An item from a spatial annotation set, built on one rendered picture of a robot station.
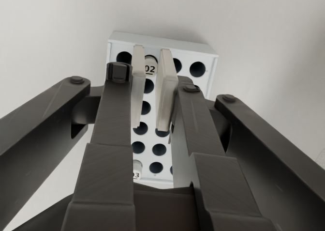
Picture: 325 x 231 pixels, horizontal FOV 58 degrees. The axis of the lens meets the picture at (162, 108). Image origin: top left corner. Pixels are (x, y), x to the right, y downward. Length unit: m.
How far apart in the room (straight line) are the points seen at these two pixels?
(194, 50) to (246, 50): 0.06
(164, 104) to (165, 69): 0.02
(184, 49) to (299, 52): 0.12
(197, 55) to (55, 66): 0.13
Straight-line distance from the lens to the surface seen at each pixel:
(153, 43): 0.23
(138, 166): 0.26
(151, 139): 0.25
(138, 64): 0.16
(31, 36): 0.28
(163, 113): 0.15
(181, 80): 0.17
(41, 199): 0.35
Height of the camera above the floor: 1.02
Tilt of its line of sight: 66 degrees down
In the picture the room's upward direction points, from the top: 173 degrees clockwise
